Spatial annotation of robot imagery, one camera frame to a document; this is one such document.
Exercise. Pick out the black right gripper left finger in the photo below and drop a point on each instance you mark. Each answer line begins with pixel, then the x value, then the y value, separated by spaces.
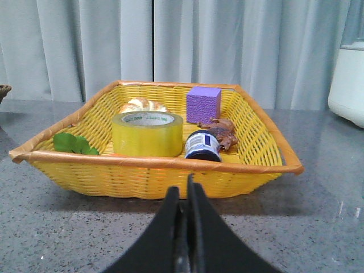
pixel 154 249

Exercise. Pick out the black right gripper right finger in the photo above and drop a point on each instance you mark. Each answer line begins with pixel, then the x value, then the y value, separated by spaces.
pixel 213 246

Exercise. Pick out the yellow tape roll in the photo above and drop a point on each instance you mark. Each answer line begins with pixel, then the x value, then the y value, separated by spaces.
pixel 147 133

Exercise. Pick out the yellow woven basket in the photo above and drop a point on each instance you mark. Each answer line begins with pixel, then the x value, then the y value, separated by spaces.
pixel 261 155

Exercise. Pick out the small blue labelled jar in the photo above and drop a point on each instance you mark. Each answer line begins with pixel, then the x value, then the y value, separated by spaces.
pixel 202 145

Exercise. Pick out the orange toy carrot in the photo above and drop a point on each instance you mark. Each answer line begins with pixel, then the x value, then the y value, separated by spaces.
pixel 116 155

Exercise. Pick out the green plastic leaf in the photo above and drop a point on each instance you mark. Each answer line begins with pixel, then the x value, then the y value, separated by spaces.
pixel 65 142

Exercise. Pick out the purple foam cube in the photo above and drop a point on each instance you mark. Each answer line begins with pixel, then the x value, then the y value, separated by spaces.
pixel 203 103

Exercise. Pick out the bread loaf toy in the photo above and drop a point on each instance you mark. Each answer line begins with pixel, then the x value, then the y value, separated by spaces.
pixel 143 104

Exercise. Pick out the white appliance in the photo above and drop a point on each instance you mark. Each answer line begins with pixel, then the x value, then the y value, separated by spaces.
pixel 346 91

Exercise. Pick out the grey curtain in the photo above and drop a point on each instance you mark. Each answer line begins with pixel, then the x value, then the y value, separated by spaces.
pixel 282 53

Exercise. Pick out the brown wicker basket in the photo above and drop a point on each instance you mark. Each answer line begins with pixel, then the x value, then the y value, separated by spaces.
pixel 4 90

